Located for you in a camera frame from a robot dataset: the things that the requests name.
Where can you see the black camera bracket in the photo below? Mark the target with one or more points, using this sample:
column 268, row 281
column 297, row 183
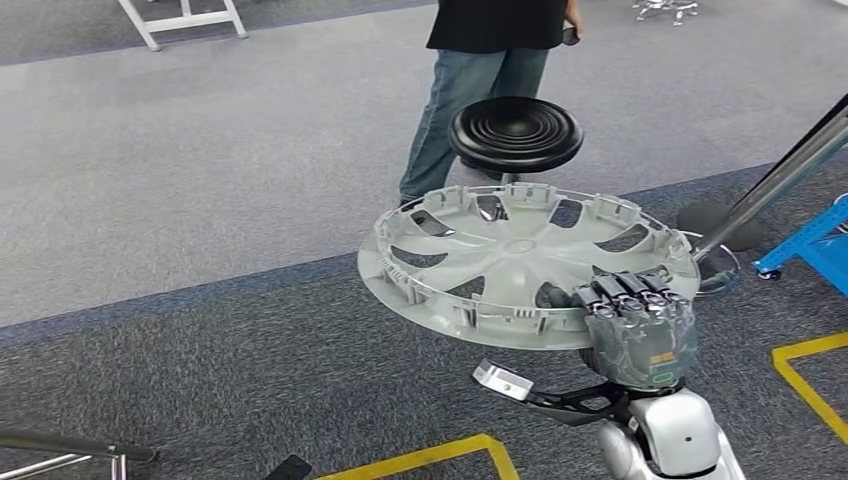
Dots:
column 576, row 404

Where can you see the black round stool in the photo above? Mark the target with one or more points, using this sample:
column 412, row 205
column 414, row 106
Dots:
column 517, row 132

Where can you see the grey plastic wheel cover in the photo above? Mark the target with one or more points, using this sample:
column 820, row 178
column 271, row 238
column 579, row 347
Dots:
column 503, row 265

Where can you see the white metal frame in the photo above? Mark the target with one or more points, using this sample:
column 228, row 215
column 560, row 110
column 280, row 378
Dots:
column 185, row 23

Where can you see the black robot body part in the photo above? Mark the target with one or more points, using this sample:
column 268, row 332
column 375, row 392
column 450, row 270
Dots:
column 290, row 469

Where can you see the person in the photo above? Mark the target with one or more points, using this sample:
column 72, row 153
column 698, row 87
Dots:
column 464, row 86

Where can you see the silver tube frame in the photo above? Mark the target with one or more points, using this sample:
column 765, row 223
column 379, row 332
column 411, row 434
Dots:
column 99, row 467

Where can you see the blue metal shelf rack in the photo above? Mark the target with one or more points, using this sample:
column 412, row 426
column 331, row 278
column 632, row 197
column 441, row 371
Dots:
column 815, row 252

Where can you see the person's hand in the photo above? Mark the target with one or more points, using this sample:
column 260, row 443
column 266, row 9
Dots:
column 574, row 16

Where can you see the black padded bar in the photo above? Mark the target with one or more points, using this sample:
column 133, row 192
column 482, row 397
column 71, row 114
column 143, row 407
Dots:
column 66, row 444

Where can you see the silver metal pole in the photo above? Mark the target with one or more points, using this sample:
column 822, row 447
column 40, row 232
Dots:
column 775, row 182

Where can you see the dark round floor disc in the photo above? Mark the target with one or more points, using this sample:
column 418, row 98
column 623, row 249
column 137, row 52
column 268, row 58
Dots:
column 702, row 218

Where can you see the chrome chair base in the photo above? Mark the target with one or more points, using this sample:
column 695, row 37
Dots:
column 666, row 10

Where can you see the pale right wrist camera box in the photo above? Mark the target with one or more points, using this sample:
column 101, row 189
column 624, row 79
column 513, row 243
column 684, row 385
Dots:
column 502, row 381

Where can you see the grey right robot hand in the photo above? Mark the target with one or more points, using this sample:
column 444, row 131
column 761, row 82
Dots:
column 642, row 338

